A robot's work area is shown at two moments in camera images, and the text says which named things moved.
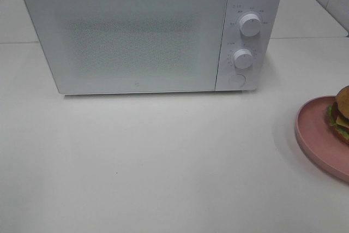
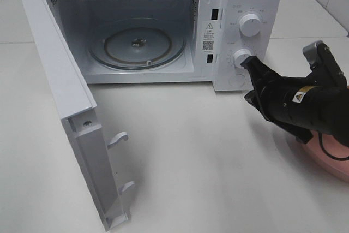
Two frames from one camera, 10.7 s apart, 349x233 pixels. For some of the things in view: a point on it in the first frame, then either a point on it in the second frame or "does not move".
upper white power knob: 250,24 does not move
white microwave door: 126,36 to 77,109
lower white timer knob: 242,58 does not move
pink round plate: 317,138 does not move
